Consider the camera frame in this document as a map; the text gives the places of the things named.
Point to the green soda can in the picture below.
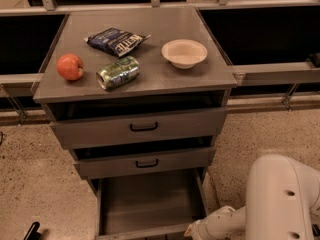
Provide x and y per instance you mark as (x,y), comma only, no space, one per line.
(118,73)

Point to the grey metal drawer cabinet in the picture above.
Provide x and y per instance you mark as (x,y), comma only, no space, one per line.
(159,87)

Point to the white bowl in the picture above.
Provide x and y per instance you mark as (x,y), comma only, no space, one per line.
(184,53)

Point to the grey middle drawer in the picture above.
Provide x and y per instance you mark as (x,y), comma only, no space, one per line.
(143,163)

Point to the grey drawer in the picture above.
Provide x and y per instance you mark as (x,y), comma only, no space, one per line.
(143,163)
(127,129)
(155,206)

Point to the grey metal rail right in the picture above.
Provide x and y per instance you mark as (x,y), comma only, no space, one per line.
(275,74)

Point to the grey metal rail left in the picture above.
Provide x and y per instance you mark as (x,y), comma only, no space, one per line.
(19,85)

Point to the blue kettle chips bag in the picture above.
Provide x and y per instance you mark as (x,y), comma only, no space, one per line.
(115,41)

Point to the red apple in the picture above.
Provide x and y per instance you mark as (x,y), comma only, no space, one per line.
(70,67)

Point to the grey metal rail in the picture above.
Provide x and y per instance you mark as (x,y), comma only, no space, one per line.
(19,85)
(275,74)

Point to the grey top drawer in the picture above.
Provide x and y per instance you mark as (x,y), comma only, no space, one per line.
(127,129)

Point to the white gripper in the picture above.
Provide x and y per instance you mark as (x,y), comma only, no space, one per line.
(209,223)

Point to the black object bottom left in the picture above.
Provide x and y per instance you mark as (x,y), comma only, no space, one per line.
(32,233)

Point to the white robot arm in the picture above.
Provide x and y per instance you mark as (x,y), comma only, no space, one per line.
(282,198)

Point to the grey bottom drawer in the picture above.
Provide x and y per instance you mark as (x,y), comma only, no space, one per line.
(155,206)

